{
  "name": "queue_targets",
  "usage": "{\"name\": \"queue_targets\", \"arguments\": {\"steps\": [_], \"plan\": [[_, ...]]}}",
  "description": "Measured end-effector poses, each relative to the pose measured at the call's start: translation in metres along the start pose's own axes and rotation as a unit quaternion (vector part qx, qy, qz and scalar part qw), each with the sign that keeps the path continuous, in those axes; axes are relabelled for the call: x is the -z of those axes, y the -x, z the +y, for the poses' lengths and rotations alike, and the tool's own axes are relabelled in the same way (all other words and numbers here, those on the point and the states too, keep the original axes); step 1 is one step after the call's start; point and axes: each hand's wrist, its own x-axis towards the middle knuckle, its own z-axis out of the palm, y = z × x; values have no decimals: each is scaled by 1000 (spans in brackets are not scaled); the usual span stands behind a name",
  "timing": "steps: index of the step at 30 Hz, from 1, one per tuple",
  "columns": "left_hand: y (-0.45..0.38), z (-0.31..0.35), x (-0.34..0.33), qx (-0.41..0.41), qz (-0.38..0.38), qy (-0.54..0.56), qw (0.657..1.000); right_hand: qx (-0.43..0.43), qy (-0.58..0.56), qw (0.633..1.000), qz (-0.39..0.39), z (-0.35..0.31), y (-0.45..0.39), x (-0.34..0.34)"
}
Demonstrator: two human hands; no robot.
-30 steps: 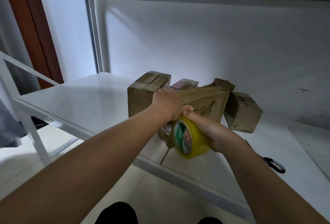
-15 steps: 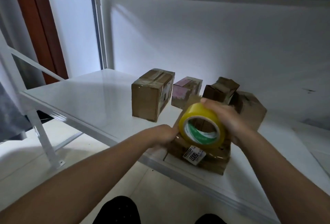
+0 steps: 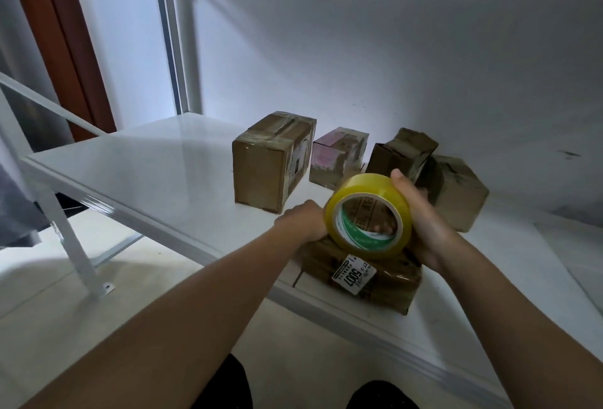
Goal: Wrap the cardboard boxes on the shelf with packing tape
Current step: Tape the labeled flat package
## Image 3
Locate person's left hand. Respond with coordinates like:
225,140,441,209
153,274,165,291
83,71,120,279
273,199,330,245

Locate person's right hand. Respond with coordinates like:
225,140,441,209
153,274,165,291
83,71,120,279
389,169,472,278

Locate small cardboard box red label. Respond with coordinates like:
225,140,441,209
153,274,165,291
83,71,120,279
426,154,491,234

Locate long cardboard box white label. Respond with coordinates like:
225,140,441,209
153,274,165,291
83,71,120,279
232,110,318,215

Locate yellow tape roll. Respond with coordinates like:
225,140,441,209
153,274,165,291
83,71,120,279
323,172,416,262

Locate pink carton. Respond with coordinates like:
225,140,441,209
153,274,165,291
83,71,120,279
309,126,371,192

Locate corrugated cardboard box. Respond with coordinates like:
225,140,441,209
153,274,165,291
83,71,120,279
364,127,440,184

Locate person's right forearm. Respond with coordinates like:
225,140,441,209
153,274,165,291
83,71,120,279
443,244,603,409

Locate person's left forearm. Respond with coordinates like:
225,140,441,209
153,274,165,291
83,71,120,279
23,229,303,409

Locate person's black trousers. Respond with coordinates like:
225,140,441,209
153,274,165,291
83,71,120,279
191,354,421,409

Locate white metal shelf rack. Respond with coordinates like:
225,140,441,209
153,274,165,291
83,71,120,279
0,0,603,409

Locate perforated white metal rack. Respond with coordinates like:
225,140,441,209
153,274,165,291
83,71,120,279
0,73,147,300

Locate grey curtain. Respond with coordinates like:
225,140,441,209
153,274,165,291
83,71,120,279
0,135,50,250

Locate red-brown door frame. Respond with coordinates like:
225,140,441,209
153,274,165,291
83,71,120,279
4,0,118,143

